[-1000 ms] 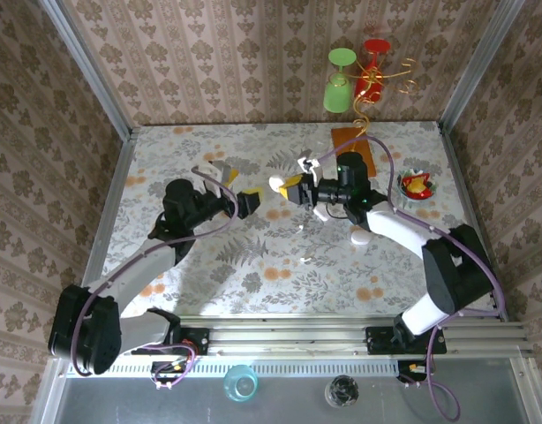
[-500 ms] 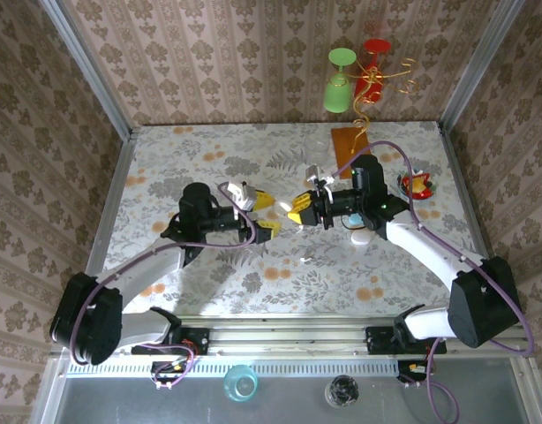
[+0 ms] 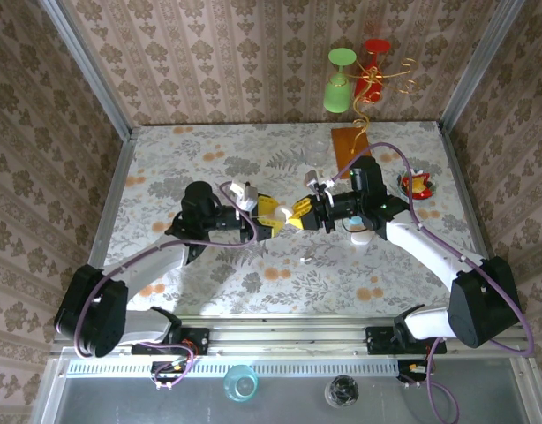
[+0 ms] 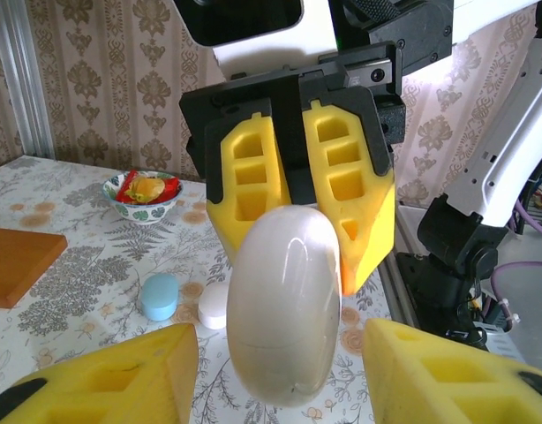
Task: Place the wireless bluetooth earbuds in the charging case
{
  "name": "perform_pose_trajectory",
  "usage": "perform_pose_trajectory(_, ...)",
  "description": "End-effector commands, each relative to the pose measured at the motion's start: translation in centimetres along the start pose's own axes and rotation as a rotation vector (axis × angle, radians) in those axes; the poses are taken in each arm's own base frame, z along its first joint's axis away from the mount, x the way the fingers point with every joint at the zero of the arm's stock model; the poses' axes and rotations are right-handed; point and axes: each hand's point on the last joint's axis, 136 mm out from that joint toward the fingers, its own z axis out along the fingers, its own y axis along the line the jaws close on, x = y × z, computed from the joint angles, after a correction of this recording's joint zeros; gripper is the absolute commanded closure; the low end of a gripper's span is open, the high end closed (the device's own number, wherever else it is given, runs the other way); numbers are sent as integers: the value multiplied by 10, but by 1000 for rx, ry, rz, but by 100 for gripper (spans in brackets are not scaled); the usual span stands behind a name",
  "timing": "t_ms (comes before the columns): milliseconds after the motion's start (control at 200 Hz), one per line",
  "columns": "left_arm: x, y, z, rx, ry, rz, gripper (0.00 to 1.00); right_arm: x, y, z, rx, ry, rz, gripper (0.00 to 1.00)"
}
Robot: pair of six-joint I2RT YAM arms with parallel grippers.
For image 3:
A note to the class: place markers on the white oval earbud case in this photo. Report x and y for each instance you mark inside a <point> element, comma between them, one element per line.
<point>361,239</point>

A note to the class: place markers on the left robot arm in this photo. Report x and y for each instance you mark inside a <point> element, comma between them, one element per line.
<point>156,260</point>

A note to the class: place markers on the white earbud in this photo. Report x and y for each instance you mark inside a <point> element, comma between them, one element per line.
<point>305,259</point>

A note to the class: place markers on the red yellow wrapped candy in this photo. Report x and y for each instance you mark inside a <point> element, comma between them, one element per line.
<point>421,184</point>

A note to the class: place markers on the clear glass tumbler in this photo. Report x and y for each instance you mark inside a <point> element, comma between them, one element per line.
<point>316,148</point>

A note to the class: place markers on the small glass candy dish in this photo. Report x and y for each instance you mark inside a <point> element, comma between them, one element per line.
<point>431,191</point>

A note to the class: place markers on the green wine glass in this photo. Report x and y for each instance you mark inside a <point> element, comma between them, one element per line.
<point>337,95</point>

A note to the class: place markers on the red wine glass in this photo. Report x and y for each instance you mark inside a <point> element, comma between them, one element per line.
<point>378,46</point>

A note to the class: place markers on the teal glass cup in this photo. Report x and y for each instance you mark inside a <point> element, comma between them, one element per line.
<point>240,383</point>

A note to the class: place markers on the dark glass cup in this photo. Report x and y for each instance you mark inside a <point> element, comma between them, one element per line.
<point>341,391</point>

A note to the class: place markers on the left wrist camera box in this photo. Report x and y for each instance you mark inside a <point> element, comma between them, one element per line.
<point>249,199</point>

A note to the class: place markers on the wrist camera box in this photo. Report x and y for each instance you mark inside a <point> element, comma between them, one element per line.
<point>249,199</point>
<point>311,177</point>

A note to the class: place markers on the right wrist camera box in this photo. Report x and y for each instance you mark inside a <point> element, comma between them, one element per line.
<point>311,177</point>

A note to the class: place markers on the aluminium table side rail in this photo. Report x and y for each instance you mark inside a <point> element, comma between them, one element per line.
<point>452,154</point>
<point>116,185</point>

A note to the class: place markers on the aluminium front mounting rail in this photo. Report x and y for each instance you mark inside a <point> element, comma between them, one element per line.
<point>288,335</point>

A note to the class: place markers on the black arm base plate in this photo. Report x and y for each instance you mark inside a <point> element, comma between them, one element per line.
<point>200,340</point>
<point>377,340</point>

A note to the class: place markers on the black connector bracket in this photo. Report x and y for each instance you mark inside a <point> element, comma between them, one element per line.
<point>163,373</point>
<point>405,375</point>

